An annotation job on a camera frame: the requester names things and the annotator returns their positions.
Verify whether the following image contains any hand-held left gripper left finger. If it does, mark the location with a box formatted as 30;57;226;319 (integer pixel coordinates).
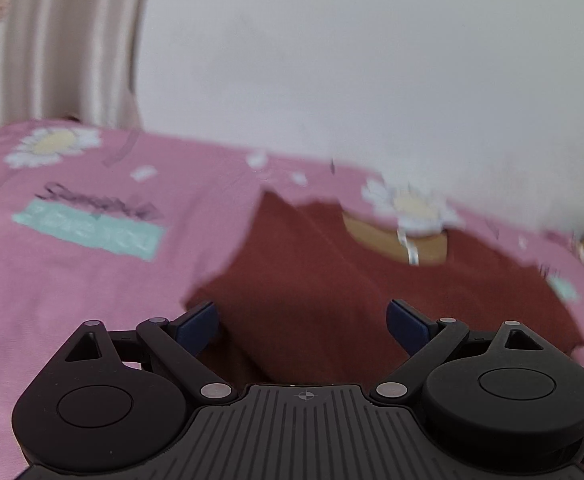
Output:
63;301;239;403

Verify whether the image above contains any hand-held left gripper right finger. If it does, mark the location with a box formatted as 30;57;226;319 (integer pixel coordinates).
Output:
370;299;549;404

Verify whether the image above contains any rust red knit sweater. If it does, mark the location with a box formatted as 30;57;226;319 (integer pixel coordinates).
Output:
184;190;584;387

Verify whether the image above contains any pink floral bed sheet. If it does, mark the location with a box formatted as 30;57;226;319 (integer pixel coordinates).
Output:
0;119;584;480

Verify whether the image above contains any beige floral curtain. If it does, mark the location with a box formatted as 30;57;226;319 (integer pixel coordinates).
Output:
0;0;156;132

